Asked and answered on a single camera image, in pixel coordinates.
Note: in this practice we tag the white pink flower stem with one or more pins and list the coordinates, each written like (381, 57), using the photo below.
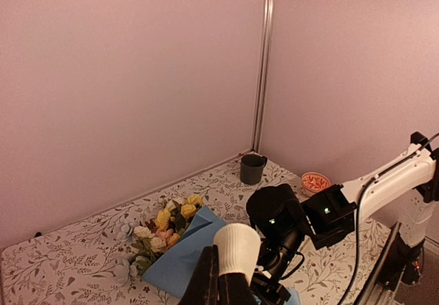
(154, 238)

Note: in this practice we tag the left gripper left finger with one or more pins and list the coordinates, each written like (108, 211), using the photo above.
(203, 285)

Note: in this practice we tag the orange patterned bowl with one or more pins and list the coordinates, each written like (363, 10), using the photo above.
(314, 182)

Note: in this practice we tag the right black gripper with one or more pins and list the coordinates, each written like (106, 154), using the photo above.
(267, 290)

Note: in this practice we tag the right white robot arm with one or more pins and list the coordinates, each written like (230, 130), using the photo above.
(331, 214)

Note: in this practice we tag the floral patterned table mat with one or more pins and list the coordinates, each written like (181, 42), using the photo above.
(74, 265)

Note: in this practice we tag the right aluminium frame post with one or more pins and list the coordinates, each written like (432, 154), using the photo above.
(262, 80)

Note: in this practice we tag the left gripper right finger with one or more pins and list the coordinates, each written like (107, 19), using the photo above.
(233, 289)

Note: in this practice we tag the blue hydrangea stem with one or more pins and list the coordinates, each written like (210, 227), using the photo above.
(126, 267)

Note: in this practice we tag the grey metal mug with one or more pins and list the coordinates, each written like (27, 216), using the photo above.
(251, 168)

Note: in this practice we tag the blue wrapping paper sheet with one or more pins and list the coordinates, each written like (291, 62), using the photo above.
(173, 270)

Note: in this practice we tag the yellow flower stem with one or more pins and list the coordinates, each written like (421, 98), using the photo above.
(176, 214)

